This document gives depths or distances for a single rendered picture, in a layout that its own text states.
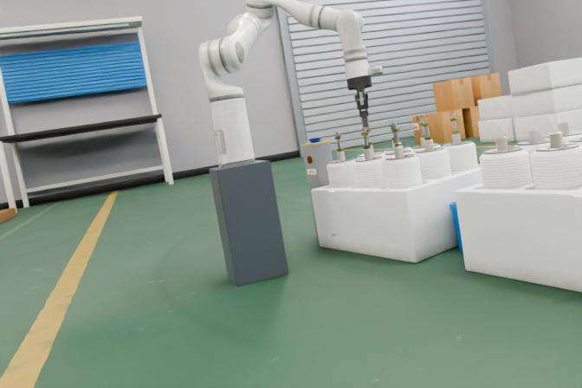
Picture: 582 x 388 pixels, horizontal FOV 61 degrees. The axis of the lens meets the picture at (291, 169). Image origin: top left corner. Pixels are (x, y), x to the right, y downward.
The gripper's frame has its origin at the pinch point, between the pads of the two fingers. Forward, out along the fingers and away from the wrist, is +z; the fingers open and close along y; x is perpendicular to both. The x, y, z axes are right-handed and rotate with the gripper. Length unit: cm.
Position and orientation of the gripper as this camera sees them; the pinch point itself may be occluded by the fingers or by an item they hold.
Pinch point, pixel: (365, 123)
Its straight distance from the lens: 156.7
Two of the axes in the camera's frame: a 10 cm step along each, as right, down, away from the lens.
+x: 9.7, -1.4, -1.8
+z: 1.6, 9.8, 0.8
